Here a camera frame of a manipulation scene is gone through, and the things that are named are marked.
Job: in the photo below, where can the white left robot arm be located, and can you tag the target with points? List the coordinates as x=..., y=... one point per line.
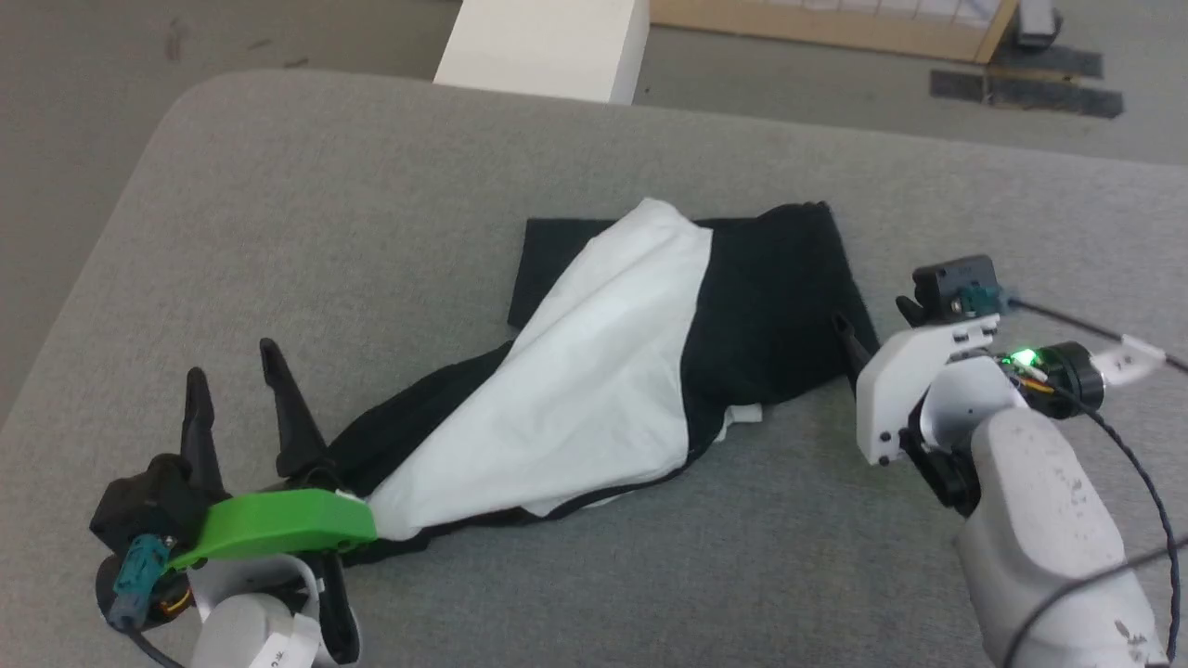
x=241, y=631

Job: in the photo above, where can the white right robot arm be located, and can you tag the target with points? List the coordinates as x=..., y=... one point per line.
x=1039, y=520

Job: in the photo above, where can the large black floor tape patch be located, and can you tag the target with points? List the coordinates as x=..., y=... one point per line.
x=1030, y=93

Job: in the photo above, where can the black and white garment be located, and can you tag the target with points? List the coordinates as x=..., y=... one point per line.
x=603, y=371

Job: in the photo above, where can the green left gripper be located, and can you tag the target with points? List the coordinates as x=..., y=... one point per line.
x=278, y=524

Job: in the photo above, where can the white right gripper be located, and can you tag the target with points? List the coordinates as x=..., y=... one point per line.
x=896, y=380

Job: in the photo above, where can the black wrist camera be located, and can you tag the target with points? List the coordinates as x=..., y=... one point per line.
x=148, y=506
x=956, y=278

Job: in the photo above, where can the white rectangular box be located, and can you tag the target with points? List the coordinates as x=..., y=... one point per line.
x=548, y=42

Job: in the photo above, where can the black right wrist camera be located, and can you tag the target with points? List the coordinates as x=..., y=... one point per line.
x=956, y=278

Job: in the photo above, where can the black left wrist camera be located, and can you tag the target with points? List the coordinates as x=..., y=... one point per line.
x=148, y=506

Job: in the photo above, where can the wood-framed lemon print panel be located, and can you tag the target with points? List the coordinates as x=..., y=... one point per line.
x=835, y=28

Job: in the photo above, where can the grey fabric sofa cushion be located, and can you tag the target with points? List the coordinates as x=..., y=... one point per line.
x=371, y=232

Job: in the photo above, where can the small black floor tape patch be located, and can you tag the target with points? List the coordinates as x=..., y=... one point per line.
x=1049, y=61

